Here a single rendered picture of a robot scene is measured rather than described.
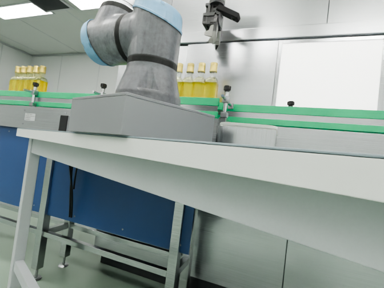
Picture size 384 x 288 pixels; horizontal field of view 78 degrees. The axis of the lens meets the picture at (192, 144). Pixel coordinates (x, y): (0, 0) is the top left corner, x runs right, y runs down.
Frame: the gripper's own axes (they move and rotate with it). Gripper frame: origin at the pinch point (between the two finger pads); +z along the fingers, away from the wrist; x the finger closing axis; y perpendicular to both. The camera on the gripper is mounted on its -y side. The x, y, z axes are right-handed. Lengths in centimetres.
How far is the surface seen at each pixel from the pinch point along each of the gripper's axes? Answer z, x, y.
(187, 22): -21.5, -15.0, 23.3
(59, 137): 52, 56, 24
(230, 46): -4.9, -12.3, -3.8
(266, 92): 18.7, -12.5, -23.7
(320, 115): 32, 3, -46
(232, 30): -13.5, -13.0, -3.8
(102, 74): -99, -307, 354
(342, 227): 57, 77, -39
